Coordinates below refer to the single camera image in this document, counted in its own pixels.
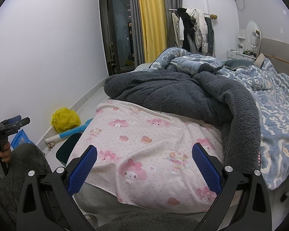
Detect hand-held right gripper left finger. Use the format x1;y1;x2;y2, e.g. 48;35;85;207
16;145;97;231

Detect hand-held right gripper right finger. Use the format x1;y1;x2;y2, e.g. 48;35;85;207
192;143;272;231

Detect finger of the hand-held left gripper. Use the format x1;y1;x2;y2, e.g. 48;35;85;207
2;115;22;125
3;117;31;133

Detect dark teal trash bin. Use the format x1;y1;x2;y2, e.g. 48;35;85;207
56;133;83;167

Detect person's left hand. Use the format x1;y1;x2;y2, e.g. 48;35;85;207
0;141;11;177

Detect blue snack bag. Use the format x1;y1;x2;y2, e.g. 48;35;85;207
10;129;31;150

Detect person's grey fleece clothing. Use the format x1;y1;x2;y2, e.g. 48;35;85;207
0;144;200;231

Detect bed mattress with grey sheet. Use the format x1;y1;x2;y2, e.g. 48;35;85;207
73;63;289;222

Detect blue plush forked toy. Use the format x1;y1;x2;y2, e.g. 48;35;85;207
45;118;94;143

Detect yellow plastic bag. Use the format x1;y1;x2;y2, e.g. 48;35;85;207
51;108;81;133

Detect pink printed blanket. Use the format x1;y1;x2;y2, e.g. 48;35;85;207
73;100;225;213

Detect dark grey fleece blanket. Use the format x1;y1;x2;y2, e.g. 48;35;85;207
103;71;262;167

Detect blue patterned blanket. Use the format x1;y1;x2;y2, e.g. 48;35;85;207
148;48;289;190

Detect dark teal pillow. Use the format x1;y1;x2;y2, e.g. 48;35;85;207
224;60;254;70

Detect white dressing table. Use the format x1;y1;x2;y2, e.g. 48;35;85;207
228;29;258;62

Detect beige pillow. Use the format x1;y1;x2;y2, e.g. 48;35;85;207
255;53;266;68

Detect grey trousers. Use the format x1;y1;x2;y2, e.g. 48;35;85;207
205;17;215;53

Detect dark glass balcony door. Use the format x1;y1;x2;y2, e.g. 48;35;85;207
99;0;138;76

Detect white jacket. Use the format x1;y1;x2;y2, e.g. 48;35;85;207
187;8;209;53

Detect grey padded headboard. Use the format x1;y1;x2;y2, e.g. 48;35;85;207
256;37;289;80

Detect black garment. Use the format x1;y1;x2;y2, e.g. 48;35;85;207
177;7;197;51

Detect round white mirror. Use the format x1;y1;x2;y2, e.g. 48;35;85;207
246;20;262;49

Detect yellow curtain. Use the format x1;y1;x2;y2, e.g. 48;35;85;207
137;0;168;63

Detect clothes rack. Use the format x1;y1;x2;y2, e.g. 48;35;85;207
169;8;218;20

